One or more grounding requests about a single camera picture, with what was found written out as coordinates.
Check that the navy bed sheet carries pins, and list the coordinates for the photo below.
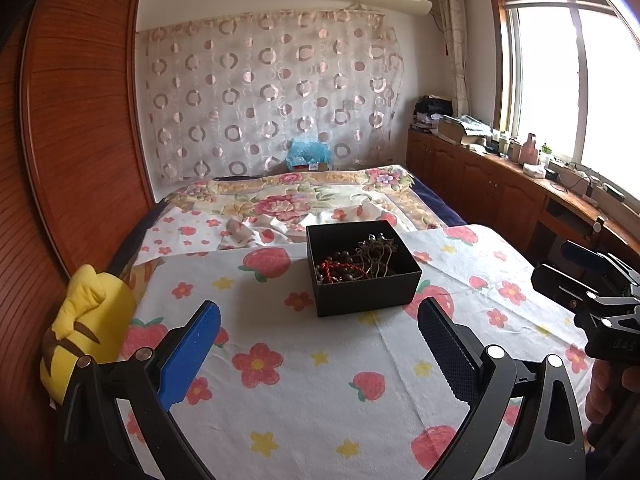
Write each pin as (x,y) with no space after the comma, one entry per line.
(440,205)

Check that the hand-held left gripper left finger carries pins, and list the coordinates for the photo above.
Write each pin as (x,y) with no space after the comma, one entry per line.
(187,355)

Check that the yellow plush toy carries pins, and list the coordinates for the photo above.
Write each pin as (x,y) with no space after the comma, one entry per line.
(90,310)

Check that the window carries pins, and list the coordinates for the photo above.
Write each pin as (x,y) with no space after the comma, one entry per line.
(550,75)

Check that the wooden low cabinet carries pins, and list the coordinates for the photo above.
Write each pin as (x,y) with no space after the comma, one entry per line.
(480,185)

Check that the white tissue pack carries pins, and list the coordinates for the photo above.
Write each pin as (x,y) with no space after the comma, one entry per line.
(535,170)

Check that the circle pattern sheer curtain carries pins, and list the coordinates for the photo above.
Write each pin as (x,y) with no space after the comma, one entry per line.
(270,90)

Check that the silver flower hairpin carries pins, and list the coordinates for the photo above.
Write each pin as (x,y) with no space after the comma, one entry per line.
(375,250)

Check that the person's right hand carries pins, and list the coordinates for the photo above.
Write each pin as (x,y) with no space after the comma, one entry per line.
(612,390)

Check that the black cardboard box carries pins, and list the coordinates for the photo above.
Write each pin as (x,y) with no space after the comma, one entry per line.
(365,295)

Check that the blue plastic bag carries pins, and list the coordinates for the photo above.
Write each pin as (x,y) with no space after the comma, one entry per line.
(307,152)

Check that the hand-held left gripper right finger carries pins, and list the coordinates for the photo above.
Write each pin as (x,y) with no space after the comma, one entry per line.
(445,350)

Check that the strawberry print white cloth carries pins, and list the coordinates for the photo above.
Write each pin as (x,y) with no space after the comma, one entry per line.
(310,360)

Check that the patterned window curtain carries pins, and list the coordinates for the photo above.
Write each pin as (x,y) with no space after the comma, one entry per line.
(455,45)

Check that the pink bottle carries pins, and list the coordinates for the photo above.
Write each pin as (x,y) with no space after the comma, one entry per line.
(530,150)

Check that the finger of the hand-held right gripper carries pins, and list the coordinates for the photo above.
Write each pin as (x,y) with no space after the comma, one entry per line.
(555,280)
(582,256)

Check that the floral blanket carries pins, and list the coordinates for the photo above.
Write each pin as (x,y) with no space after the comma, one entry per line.
(280,205)

